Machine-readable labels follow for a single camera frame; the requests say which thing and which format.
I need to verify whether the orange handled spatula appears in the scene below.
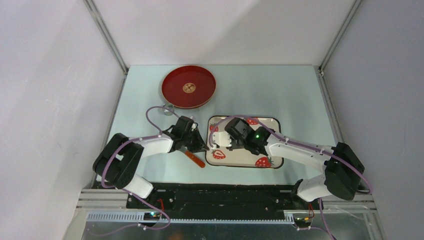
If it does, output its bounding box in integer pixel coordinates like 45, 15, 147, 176
179, 148, 206, 168

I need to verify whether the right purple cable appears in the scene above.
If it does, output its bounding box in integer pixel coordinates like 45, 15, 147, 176
207, 114, 374, 240

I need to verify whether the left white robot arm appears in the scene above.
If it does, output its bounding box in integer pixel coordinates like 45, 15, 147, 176
92, 116, 209, 208

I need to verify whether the grey slotted cable duct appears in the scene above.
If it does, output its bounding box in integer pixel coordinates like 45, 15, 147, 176
86, 211, 295, 224

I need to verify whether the strawberry print tray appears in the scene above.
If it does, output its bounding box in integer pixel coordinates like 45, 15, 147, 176
205, 115, 285, 169

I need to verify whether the small clear glass cup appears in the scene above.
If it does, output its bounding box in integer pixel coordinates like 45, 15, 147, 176
162, 103, 175, 116

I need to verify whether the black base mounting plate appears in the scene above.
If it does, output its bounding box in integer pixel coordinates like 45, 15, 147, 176
146, 182, 319, 220

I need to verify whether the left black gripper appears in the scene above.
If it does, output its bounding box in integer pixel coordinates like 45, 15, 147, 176
181, 127, 209, 153

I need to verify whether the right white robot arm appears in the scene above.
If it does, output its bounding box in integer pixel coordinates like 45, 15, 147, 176
224, 117, 365, 209

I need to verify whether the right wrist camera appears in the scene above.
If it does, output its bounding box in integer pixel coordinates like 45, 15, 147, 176
212, 131, 232, 150

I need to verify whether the round red plate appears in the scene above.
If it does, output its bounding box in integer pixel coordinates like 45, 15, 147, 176
160, 65, 217, 109

